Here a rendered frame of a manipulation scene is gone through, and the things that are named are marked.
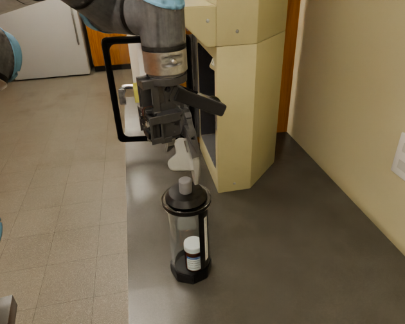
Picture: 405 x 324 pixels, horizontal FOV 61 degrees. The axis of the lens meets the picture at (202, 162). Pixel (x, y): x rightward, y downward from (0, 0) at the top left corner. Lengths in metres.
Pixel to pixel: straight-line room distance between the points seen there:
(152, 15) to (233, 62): 0.44
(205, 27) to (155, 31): 0.37
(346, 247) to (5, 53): 0.96
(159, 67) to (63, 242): 2.06
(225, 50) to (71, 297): 1.67
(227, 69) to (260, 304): 0.59
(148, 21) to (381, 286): 0.76
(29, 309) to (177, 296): 1.47
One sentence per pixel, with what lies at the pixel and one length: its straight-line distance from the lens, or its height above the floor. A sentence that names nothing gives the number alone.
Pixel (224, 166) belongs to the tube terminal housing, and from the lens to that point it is 1.09.
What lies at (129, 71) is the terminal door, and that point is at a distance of 1.29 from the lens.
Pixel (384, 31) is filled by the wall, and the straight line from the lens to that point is 1.06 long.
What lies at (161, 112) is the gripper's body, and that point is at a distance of 0.62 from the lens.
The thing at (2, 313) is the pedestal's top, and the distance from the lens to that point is 0.96.
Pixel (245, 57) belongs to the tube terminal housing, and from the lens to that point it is 0.97.
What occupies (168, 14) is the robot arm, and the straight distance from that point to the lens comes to 0.57.
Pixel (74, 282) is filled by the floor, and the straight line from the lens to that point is 2.26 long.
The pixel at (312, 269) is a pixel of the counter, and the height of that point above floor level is 0.94.
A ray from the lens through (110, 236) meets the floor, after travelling 2.47.
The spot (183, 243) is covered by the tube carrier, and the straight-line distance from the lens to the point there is 0.79.
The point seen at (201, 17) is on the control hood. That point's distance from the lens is 0.92.
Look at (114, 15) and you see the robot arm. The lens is 0.62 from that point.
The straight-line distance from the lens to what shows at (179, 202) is 0.72.
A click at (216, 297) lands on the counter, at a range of 0.85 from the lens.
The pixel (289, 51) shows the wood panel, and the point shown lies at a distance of 1.44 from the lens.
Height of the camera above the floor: 1.62
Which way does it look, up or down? 31 degrees down
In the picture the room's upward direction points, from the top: 2 degrees counter-clockwise
